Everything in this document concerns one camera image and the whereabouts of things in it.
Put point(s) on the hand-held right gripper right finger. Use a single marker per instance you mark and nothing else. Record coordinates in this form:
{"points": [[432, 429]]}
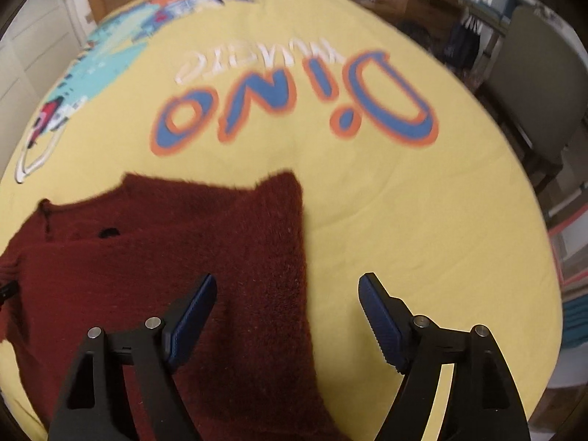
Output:
{"points": [[381, 321]]}

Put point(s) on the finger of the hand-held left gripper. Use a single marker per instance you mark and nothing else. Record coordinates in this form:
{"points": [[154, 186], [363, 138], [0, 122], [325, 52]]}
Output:
{"points": [[5, 293]]}

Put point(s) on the yellow printed blanket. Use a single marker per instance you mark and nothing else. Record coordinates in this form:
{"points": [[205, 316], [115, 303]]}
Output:
{"points": [[413, 216]]}

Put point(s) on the dark hanging bag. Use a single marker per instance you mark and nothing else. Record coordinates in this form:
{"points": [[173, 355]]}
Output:
{"points": [[463, 43]]}

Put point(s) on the maroon knit sweater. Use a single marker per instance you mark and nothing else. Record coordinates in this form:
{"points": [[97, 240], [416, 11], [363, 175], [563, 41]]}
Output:
{"points": [[183, 248]]}

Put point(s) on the pink framed picture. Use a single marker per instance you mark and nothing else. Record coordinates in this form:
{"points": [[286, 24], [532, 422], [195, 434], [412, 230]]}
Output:
{"points": [[567, 248]]}

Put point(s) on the white wardrobe doors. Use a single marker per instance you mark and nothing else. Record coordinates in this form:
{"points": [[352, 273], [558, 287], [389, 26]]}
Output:
{"points": [[32, 41]]}

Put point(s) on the grey chair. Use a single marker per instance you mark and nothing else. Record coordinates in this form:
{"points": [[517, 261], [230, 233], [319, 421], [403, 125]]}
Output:
{"points": [[542, 78]]}

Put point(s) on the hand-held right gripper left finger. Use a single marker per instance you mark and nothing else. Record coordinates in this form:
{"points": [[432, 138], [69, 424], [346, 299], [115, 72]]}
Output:
{"points": [[193, 321]]}

